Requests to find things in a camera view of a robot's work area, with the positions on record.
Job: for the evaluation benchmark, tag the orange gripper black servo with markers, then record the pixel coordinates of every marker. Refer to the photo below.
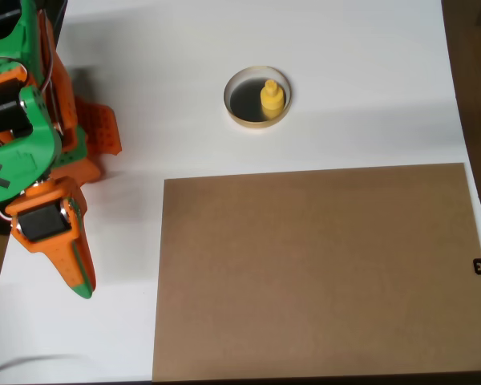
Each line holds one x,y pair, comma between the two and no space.
44,221

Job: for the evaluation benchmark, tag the small yellow plastic piece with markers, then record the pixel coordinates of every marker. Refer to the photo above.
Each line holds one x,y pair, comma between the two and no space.
271,102

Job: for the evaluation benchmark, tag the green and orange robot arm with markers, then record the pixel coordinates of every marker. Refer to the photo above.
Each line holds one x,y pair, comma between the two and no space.
16,160

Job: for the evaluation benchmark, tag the orange robot base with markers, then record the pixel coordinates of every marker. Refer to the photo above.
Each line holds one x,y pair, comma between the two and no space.
100,128

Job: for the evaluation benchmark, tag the round dish with dark bottom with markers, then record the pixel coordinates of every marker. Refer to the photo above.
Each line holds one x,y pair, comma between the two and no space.
244,100

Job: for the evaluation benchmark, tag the brown rectangular board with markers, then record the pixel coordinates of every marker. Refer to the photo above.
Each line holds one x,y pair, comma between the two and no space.
316,272

